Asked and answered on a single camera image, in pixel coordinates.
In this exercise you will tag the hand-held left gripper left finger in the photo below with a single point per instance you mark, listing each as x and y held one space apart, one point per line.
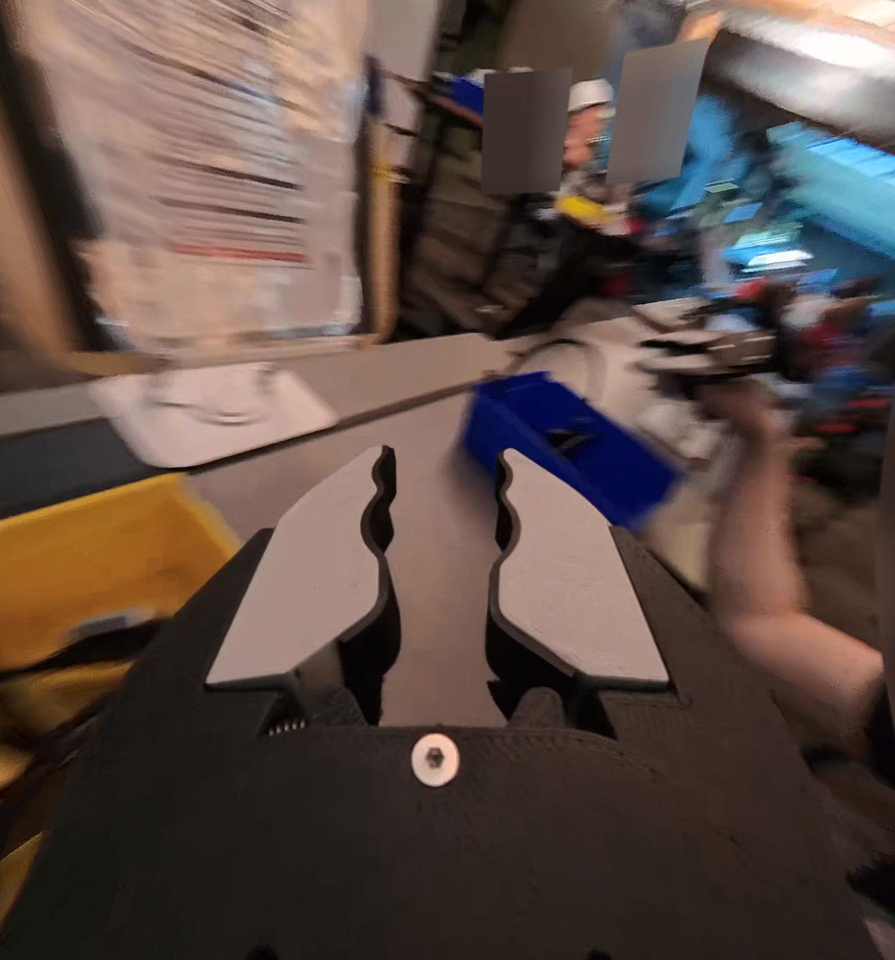
297 600

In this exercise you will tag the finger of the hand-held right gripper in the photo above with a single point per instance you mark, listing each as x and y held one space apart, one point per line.
680 343
680 366

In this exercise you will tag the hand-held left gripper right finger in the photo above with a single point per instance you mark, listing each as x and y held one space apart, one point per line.
575 600

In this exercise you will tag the blue plastic bin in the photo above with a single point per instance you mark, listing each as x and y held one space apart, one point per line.
507 420

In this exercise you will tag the yellow plastic bin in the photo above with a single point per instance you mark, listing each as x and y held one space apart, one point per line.
42 570

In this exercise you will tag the person's right forearm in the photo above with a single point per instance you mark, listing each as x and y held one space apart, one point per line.
762 585

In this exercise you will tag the person's right hand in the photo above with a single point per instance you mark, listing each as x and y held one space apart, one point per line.
740 412

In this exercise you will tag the black bin divider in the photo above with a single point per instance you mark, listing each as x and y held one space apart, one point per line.
571 439

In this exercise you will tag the white plate with round disc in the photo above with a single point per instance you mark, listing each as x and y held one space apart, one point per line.
215 427

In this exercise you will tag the laminated instruction sheet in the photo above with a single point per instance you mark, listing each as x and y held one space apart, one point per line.
192 150

